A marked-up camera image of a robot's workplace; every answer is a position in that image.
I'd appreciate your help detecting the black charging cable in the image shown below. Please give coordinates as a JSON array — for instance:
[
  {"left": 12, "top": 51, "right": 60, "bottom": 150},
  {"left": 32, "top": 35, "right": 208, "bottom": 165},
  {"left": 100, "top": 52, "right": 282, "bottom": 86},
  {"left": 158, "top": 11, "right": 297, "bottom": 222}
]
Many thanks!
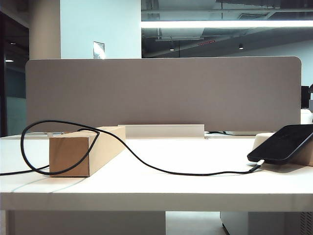
[{"left": 0, "top": 119, "right": 266, "bottom": 177}]

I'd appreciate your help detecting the black smartphone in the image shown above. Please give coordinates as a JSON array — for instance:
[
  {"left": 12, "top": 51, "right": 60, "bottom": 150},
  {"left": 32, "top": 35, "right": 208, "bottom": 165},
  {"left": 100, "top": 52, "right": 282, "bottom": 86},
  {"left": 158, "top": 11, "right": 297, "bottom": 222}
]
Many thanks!
[{"left": 246, "top": 124, "right": 313, "bottom": 165}]

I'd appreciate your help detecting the grey fabric desk divider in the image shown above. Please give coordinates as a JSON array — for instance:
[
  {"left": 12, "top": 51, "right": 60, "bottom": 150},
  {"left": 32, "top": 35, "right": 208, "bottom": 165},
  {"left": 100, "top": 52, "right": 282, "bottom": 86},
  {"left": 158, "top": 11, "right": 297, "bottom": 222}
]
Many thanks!
[{"left": 25, "top": 56, "right": 303, "bottom": 133}]

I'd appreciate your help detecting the brown cardboard box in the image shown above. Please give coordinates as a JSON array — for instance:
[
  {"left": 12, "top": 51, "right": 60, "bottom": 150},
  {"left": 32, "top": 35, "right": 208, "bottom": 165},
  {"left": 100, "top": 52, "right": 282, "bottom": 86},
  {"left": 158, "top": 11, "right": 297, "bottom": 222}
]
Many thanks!
[{"left": 49, "top": 126, "right": 127, "bottom": 177}]

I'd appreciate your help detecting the beige pulp tray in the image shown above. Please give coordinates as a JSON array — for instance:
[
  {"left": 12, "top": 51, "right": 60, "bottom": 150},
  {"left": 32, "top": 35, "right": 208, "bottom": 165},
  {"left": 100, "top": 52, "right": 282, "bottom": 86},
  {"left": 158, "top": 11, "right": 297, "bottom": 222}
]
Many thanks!
[{"left": 254, "top": 132, "right": 313, "bottom": 167}]

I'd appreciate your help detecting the white ceiling light strip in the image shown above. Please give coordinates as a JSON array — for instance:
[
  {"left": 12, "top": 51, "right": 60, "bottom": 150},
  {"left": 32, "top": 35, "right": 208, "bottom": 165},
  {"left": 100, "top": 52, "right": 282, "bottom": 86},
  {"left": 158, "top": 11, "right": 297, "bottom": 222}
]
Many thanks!
[{"left": 140, "top": 20, "right": 313, "bottom": 28}]

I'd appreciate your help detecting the white desk panel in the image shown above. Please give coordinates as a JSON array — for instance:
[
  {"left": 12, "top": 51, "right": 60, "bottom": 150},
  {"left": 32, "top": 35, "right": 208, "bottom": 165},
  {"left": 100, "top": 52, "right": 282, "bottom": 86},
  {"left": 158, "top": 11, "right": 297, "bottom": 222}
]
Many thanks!
[{"left": 6, "top": 211, "right": 166, "bottom": 235}]

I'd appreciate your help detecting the black monitor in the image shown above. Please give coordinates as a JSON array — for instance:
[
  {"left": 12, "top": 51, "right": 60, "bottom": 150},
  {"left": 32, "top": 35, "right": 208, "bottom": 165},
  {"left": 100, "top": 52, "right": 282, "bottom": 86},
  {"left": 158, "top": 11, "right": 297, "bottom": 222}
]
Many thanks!
[{"left": 301, "top": 85, "right": 310, "bottom": 108}]

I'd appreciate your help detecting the white rounded container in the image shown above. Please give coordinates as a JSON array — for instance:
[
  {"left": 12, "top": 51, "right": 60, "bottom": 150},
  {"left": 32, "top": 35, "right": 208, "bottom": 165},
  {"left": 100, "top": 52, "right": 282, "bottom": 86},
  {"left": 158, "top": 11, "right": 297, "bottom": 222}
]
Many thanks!
[{"left": 300, "top": 109, "right": 313, "bottom": 124}]

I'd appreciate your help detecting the white cable raceway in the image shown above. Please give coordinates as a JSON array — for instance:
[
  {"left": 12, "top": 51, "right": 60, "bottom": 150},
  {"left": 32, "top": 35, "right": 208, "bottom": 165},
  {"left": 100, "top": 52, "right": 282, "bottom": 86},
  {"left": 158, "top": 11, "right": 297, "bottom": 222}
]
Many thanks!
[{"left": 118, "top": 124, "right": 205, "bottom": 138}]

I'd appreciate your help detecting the framed wall notice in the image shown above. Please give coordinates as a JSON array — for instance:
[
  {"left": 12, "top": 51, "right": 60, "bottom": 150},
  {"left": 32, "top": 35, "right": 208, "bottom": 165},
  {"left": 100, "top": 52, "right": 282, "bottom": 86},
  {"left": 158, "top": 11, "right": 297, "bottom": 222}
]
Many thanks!
[{"left": 92, "top": 41, "right": 105, "bottom": 59}]

